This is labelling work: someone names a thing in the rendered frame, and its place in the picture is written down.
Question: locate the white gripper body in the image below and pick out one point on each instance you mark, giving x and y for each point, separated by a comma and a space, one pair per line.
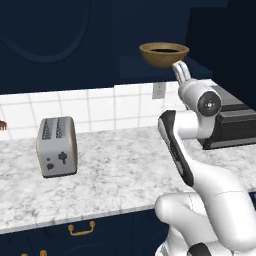
181, 72

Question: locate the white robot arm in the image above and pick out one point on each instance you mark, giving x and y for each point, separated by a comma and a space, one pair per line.
220, 200

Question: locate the brown wooden bowl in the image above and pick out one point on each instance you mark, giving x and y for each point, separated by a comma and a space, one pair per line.
163, 57

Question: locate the navy open cabinet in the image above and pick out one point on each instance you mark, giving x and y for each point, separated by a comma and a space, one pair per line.
140, 70

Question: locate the navy open cabinet door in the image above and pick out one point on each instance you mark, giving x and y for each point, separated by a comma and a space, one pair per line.
230, 43

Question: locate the navy upper cabinet door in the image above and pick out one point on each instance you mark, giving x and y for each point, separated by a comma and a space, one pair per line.
50, 43

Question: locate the navy lower cabinet panel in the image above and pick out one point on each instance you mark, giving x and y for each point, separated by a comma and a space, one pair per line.
146, 233

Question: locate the black toaster oven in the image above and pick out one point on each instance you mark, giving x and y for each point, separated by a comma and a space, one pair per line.
235, 125

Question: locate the grey two-slot toaster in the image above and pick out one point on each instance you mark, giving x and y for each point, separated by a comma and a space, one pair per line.
56, 150

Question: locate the brown wooden object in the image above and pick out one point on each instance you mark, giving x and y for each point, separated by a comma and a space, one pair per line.
2, 125

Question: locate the navy drawer front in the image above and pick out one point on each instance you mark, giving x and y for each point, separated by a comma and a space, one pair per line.
50, 241

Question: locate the gold knob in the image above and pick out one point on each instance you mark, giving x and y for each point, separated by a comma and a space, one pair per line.
24, 254
43, 253

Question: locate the grey wall outlet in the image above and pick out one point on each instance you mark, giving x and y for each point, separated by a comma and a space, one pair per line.
158, 90

